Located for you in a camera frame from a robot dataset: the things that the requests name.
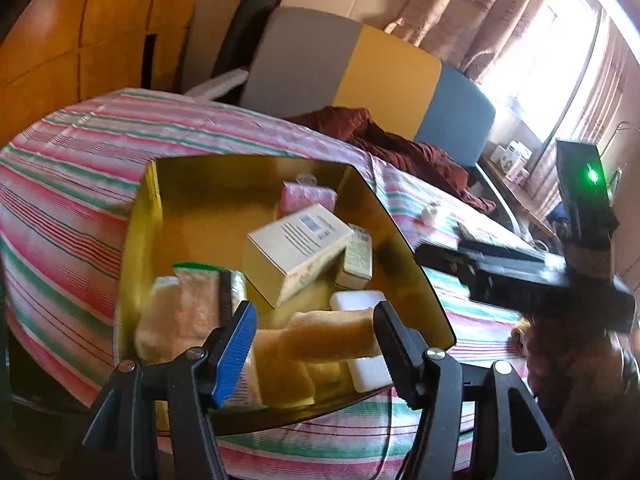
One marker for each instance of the person's right hand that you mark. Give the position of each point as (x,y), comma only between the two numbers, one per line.
(580,385)

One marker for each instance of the wooden wardrobe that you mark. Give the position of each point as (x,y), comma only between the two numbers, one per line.
(75,25)

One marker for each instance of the pink patterned curtain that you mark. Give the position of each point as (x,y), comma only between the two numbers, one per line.
(465,5)

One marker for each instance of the pink item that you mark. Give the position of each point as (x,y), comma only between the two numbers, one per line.
(305,197)

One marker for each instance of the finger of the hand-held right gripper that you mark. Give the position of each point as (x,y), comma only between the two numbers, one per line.
(445,262)
(500,251)

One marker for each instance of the beige cardboard carton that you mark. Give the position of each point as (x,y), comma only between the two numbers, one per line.
(295,250)

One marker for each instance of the white product box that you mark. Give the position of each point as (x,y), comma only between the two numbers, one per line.
(517,156)

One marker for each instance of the white soap bar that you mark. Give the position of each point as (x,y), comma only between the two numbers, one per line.
(357,301)

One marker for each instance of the maroon jacket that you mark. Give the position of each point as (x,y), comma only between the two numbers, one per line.
(400,155)

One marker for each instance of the pink product box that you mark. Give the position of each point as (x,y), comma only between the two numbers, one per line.
(519,175)

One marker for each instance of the wooden window shelf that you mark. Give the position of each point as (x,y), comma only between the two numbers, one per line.
(525,205)

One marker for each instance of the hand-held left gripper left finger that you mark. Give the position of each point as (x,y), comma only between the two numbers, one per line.
(235,355)

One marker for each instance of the striped blanket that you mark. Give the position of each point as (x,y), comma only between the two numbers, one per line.
(65,170)

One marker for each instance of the yellow-green small packet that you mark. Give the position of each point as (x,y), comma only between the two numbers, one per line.
(356,260)

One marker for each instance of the pink striped curtain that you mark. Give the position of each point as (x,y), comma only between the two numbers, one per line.
(600,110)

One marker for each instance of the black rolled mat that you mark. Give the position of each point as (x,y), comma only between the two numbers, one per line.
(245,25)

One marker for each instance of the grey yellow blue chair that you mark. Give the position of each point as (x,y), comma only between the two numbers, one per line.
(380,80)

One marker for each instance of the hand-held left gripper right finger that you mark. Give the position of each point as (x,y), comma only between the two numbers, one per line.
(400,355)

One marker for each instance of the gold cardboard box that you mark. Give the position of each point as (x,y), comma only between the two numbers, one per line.
(210,200)

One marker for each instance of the white plastic-wrapped ball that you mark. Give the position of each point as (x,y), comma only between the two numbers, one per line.
(430,212)

